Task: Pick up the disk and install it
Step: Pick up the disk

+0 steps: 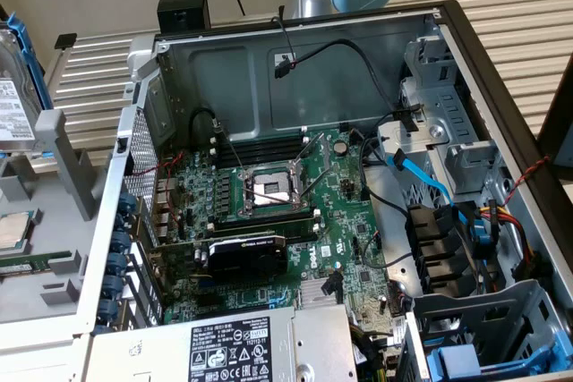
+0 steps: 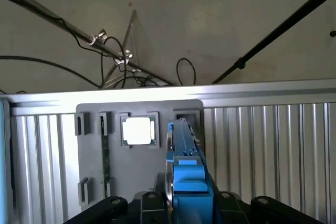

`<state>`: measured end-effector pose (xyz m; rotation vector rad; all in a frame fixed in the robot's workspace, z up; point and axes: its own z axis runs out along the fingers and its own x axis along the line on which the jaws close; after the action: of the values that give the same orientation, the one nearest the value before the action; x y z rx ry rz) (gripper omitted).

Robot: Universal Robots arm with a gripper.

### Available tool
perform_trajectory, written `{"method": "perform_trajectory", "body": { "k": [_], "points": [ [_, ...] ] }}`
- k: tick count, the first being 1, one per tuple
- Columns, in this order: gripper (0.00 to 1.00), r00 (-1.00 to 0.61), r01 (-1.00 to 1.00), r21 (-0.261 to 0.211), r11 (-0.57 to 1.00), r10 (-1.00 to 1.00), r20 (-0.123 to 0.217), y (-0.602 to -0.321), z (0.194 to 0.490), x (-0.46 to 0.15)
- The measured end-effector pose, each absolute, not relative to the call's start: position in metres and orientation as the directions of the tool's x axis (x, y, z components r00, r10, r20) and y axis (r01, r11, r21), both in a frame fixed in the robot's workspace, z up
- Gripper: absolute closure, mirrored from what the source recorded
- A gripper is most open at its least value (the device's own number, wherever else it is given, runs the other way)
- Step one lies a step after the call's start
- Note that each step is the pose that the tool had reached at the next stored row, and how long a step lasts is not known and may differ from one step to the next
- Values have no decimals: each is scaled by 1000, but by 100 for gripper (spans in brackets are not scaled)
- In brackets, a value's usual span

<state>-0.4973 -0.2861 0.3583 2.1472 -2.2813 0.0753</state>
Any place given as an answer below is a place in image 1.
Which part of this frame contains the blue data wire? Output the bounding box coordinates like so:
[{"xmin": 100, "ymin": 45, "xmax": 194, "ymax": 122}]
[{"xmin": 387, "ymin": 151, "xmax": 462, "ymax": 211}]

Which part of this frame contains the black box bracket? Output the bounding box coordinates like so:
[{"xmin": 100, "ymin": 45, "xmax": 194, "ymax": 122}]
[{"xmin": 157, "ymin": 0, "xmax": 211, "ymax": 34}]

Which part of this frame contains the open PC case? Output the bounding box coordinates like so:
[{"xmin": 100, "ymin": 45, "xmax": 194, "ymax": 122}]
[{"xmin": 73, "ymin": 0, "xmax": 573, "ymax": 382}]

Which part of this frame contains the grey parts rack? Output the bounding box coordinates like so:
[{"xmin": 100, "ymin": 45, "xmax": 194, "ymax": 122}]
[{"xmin": 0, "ymin": 108, "xmax": 114, "ymax": 325}]

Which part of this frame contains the black expansion slot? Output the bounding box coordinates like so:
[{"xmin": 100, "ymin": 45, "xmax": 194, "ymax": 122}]
[{"xmin": 194, "ymin": 293, "xmax": 232, "ymax": 310}]

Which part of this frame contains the green motherboard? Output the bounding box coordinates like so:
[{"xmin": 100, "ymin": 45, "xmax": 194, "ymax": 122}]
[{"xmin": 151, "ymin": 126, "xmax": 406, "ymax": 356}]

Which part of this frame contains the black wire with connector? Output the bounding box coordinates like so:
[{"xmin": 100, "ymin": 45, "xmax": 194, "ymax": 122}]
[{"xmin": 272, "ymin": 38, "xmax": 424, "ymax": 132}]

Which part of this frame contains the CPU socket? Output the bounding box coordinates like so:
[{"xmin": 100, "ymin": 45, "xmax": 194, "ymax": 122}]
[{"xmin": 236, "ymin": 160, "xmax": 314, "ymax": 218}]

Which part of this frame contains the black looped wire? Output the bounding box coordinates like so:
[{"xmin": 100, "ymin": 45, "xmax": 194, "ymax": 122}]
[{"xmin": 190, "ymin": 106, "xmax": 225, "ymax": 137}]

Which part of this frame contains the silver drive cage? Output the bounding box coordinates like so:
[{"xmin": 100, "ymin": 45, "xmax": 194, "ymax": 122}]
[{"xmin": 398, "ymin": 35, "xmax": 505, "ymax": 198}]

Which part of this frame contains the hard disk with blue bracket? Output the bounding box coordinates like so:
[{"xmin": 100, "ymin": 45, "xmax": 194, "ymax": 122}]
[
  {"xmin": 424, "ymin": 332, "xmax": 573, "ymax": 381},
  {"xmin": 0, "ymin": 13, "xmax": 55, "ymax": 154}
]

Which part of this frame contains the black RAM slot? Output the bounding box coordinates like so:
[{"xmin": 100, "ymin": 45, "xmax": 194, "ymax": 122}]
[
  {"xmin": 209, "ymin": 138, "xmax": 311, "ymax": 167},
  {"xmin": 210, "ymin": 218, "xmax": 321, "ymax": 242},
  {"xmin": 209, "ymin": 126, "xmax": 311, "ymax": 155},
  {"xmin": 210, "ymin": 207, "xmax": 321, "ymax": 229}
]

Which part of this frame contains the yellow red disk power wire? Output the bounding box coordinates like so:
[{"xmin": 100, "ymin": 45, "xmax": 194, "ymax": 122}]
[{"xmin": 477, "ymin": 205, "xmax": 554, "ymax": 287}]

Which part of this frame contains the silver heat sink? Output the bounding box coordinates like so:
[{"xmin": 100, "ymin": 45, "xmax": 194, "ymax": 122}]
[{"xmin": 298, "ymin": 276, "xmax": 344, "ymax": 310}]

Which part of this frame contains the black plastic shroud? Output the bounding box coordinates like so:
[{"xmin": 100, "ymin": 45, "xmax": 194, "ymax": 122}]
[{"xmin": 405, "ymin": 205, "xmax": 475, "ymax": 298}]

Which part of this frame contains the black graphics card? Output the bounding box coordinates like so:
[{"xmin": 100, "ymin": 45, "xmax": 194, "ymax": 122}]
[{"xmin": 150, "ymin": 233, "xmax": 288, "ymax": 284}]

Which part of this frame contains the grey disk bay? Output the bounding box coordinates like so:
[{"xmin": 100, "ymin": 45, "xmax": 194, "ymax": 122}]
[{"xmin": 409, "ymin": 278, "xmax": 573, "ymax": 382}]

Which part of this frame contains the blue plastic latch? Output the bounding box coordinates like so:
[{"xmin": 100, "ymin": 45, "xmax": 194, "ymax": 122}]
[{"xmin": 469, "ymin": 214, "xmax": 493, "ymax": 260}]

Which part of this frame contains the silver power supply with label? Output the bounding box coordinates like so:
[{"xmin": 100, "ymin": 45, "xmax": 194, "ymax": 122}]
[{"xmin": 87, "ymin": 305, "xmax": 359, "ymax": 382}]

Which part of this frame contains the silver CPU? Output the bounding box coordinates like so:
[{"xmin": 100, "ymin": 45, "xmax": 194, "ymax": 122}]
[{"xmin": 0, "ymin": 210, "xmax": 36, "ymax": 251}]

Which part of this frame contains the metal locking lever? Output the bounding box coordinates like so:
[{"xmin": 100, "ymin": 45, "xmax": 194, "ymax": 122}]
[
  {"xmin": 295, "ymin": 132, "xmax": 326, "ymax": 164},
  {"xmin": 302, "ymin": 161, "xmax": 337, "ymax": 203},
  {"xmin": 212, "ymin": 118, "xmax": 246, "ymax": 175}
]

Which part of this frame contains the red black twisted wire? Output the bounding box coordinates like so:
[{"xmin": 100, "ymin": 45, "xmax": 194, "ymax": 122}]
[{"xmin": 500, "ymin": 156, "xmax": 552, "ymax": 208}]

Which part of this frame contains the black plug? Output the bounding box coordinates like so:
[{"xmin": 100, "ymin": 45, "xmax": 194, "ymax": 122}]
[{"xmin": 322, "ymin": 270, "xmax": 345, "ymax": 305}]

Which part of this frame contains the green RAM stick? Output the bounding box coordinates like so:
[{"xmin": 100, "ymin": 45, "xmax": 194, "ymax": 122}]
[{"xmin": 0, "ymin": 250, "xmax": 73, "ymax": 276}]

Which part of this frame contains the metal socket cover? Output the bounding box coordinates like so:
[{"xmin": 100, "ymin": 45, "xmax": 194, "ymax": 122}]
[{"xmin": 288, "ymin": 158, "xmax": 311, "ymax": 198}]

